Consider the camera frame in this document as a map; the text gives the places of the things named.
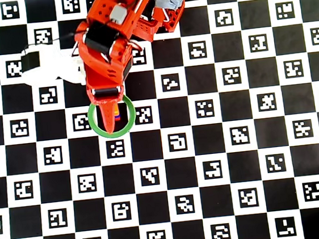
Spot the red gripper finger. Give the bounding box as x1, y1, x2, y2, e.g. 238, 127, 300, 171
97, 100, 122, 136

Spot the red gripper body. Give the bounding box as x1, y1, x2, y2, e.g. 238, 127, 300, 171
78, 36, 140, 106

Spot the black white marker mat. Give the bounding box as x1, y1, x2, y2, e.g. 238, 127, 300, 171
0, 0, 319, 239

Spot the green ring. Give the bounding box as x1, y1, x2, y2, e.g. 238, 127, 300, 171
85, 93, 138, 141

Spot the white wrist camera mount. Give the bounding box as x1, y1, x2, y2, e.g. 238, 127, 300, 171
18, 44, 88, 91

